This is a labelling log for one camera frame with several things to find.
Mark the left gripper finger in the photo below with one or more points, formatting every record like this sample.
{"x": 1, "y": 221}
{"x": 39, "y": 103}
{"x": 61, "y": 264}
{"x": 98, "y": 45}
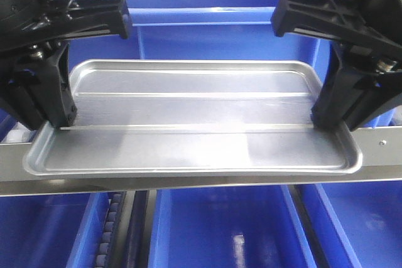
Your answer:
{"x": 15, "y": 99}

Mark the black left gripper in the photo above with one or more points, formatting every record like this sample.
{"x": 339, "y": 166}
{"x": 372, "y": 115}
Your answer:
{"x": 28, "y": 26}

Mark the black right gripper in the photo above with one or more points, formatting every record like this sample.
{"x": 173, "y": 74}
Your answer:
{"x": 369, "y": 37}

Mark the small silver metal tray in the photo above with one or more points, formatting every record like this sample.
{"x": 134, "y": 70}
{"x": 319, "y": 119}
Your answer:
{"x": 178, "y": 118}

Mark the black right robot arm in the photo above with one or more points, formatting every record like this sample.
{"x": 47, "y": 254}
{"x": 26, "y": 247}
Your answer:
{"x": 363, "y": 79}

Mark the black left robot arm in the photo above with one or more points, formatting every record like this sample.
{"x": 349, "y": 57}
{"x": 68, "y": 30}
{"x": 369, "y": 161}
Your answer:
{"x": 35, "y": 36}

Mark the blue bin behind tray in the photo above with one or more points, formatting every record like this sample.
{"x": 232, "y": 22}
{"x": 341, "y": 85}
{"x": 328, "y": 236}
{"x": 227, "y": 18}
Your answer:
{"x": 203, "y": 30}

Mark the steel front crossbar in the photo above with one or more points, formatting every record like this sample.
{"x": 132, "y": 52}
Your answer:
{"x": 381, "y": 150}

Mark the blue bin lower left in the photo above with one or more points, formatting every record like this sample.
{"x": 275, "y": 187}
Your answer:
{"x": 52, "y": 230}

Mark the blue bin lower right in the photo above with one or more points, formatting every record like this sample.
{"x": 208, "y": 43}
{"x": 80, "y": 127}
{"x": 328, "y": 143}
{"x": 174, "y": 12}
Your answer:
{"x": 357, "y": 224}

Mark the lower roller track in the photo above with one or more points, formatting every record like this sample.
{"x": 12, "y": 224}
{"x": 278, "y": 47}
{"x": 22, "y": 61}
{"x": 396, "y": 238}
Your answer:
{"x": 105, "y": 250}

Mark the blue bin lower centre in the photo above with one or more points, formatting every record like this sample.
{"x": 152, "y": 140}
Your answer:
{"x": 245, "y": 226}

